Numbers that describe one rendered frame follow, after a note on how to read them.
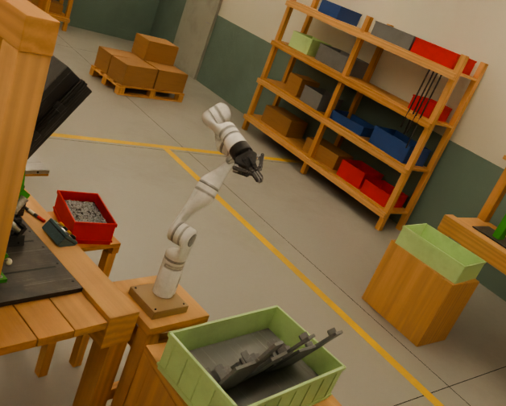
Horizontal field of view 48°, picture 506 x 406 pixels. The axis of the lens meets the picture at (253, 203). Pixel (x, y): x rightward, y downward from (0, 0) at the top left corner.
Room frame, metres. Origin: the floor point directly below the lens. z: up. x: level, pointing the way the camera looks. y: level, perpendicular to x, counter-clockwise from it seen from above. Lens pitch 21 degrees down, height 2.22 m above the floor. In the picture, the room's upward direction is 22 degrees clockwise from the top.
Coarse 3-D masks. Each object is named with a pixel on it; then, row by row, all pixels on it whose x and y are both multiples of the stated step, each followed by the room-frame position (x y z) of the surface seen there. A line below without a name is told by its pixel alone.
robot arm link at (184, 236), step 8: (184, 224) 2.11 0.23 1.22; (176, 232) 2.08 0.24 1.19; (184, 232) 2.08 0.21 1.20; (192, 232) 2.09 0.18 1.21; (176, 240) 2.07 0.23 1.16; (184, 240) 2.06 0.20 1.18; (192, 240) 2.09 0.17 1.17; (168, 248) 2.12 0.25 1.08; (176, 248) 2.13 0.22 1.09; (184, 248) 2.06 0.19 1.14; (168, 256) 2.07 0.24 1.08; (176, 256) 2.06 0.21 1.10; (184, 256) 2.08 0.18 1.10
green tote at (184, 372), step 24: (264, 312) 2.16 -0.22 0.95; (168, 336) 1.75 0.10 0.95; (192, 336) 1.85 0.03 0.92; (216, 336) 1.96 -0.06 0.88; (288, 336) 2.15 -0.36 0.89; (168, 360) 1.73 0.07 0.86; (192, 360) 1.66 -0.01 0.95; (312, 360) 2.06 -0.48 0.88; (336, 360) 2.00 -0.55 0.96; (192, 384) 1.64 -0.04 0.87; (216, 384) 1.58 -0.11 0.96; (312, 384) 1.82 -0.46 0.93
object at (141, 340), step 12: (132, 336) 1.96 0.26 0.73; (144, 336) 1.90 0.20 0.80; (156, 336) 1.93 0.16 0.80; (132, 348) 1.92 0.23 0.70; (144, 348) 1.90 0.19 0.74; (132, 360) 1.91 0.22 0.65; (84, 372) 2.07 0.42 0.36; (132, 372) 1.89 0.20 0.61; (120, 384) 1.92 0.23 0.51; (120, 396) 1.91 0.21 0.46
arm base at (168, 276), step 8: (168, 264) 2.06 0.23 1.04; (176, 264) 2.07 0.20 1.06; (184, 264) 2.10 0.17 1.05; (160, 272) 2.08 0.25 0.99; (168, 272) 2.06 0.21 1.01; (176, 272) 2.08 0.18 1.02; (160, 280) 2.07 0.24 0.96; (168, 280) 2.06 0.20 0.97; (176, 280) 2.09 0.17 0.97; (152, 288) 2.09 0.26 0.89; (160, 288) 2.06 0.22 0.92; (168, 288) 2.07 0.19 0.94; (160, 296) 2.06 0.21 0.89; (168, 296) 2.08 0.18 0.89
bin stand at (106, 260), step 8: (112, 240) 2.50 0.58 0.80; (88, 248) 2.36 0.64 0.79; (96, 248) 2.40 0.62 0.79; (104, 248) 2.44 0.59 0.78; (112, 248) 2.48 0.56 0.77; (104, 256) 2.48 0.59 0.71; (112, 256) 2.49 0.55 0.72; (104, 264) 2.47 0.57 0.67; (112, 264) 2.51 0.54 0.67; (104, 272) 2.48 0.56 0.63; (80, 336) 2.48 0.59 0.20; (88, 336) 2.50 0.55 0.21; (48, 344) 2.31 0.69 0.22; (80, 344) 2.47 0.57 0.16; (40, 352) 2.33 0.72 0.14; (48, 352) 2.32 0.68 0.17; (72, 352) 2.50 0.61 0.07; (80, 352) 2.48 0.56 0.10; (40, 360) 2.32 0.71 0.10; (48, 360) 2.33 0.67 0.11; (72, 360) 2.48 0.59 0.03; (80, 360) 2.50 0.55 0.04; (40, 368) 2.31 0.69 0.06; (48, 368) 2.35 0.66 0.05; (40, 376) 2.32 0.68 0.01
